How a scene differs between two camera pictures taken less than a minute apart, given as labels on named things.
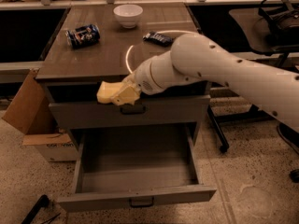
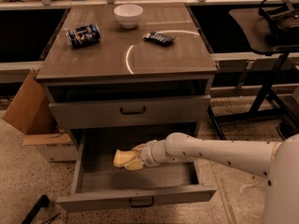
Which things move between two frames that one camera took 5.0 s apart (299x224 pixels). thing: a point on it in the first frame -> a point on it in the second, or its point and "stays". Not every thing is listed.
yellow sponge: x=106 y=91 -> x=121 y=157
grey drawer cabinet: x=143 y=151 stays
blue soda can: x=83 y=36 stays
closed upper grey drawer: x=150 y=110 stays
